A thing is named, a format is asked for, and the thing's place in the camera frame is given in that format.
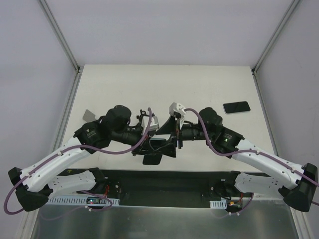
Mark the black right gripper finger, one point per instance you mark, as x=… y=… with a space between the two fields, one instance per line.
x=168 y=128
x=169 y=148

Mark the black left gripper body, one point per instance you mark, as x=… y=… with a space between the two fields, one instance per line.
x=140 y=146

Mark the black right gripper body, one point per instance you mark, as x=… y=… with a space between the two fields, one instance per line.
x=179 y=134

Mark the green phone black screen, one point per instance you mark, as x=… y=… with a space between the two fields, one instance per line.
x=153 y=155

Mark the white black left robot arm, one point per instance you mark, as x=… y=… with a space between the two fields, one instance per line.
x=110 y=134

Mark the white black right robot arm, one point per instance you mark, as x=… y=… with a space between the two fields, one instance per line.
x=295 y=184

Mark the black phone stand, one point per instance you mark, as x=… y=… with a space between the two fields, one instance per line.
x=143 y=118

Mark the black phone on table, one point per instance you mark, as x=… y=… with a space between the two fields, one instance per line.
x=236 y=107

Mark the white phone face down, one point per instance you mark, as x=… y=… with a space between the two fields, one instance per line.
x=88 y=116

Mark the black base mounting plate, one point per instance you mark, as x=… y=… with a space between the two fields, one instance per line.
x=167 y=188

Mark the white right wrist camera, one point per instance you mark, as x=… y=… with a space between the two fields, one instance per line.
x=177 y=110

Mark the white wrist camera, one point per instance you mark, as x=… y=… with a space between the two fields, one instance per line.
x=177 y=110
x=154 y=125

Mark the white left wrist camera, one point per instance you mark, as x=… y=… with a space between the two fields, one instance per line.
x=154 y=125

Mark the white right cable duct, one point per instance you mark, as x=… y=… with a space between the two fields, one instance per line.
x=221 y=204

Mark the white cable duct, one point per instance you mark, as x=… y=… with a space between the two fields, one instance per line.
x=221 y=204
x=82 y=201

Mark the white left cable duct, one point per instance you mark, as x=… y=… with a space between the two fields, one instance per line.
x=82 y=201

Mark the left aluminium frame post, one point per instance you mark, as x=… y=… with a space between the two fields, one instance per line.
x=59 y=34

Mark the aluminium frame post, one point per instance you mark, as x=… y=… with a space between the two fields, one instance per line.
x=292 y=8
x=59 y=34

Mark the right aluminium frame post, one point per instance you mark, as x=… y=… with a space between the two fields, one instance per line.
x=292 y=8

